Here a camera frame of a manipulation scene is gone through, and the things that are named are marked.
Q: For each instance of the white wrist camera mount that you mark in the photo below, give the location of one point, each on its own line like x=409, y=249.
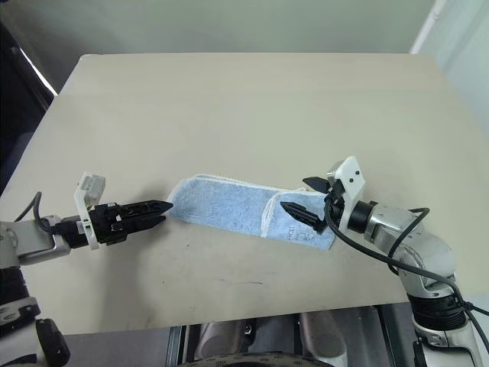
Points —
x=86, y=202
x=353, y=179

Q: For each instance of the dark cabinet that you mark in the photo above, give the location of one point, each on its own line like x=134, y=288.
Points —
x=19, y=99

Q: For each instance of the metal table frame bar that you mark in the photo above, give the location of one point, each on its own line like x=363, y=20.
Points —
x=179, y=346

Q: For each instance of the light blue terry towel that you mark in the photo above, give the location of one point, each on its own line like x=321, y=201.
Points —
x=229, y=204

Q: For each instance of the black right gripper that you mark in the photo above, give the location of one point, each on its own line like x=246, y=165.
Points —
x=336, y=208

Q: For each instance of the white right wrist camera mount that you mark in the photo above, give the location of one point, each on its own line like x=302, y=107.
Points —
x=353, y=179

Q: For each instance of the black dotted round rim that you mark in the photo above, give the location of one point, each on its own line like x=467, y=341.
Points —
x=263, y=361

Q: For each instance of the white window frame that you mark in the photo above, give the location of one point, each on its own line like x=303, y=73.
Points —
x=428, y=26

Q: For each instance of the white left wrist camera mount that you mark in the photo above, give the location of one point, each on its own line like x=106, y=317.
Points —
x=86, y=202

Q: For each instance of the grey rounded shape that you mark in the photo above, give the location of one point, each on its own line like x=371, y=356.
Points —
x=221, y=340
x=324, y=336

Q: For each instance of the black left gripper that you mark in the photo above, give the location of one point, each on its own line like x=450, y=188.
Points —
x=107, y=225

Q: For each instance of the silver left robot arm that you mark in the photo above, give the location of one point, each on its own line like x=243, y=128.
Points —
x=26, y=239

